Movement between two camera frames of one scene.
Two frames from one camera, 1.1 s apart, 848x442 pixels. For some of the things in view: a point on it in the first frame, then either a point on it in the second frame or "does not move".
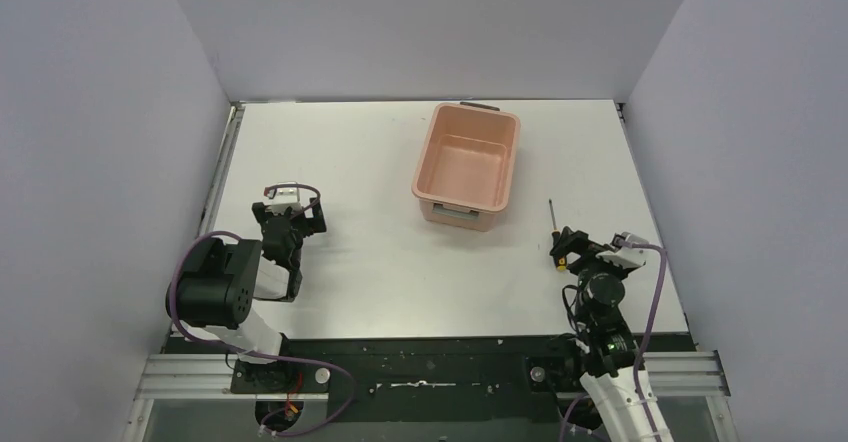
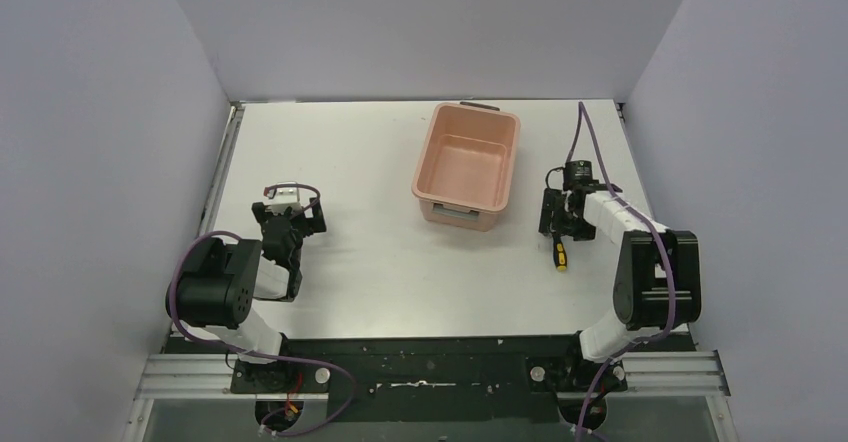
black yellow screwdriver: [559, 261] does not move
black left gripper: [285, 217] does not move
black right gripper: [582, 249] → [549, 211]
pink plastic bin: [463, 160] does not move
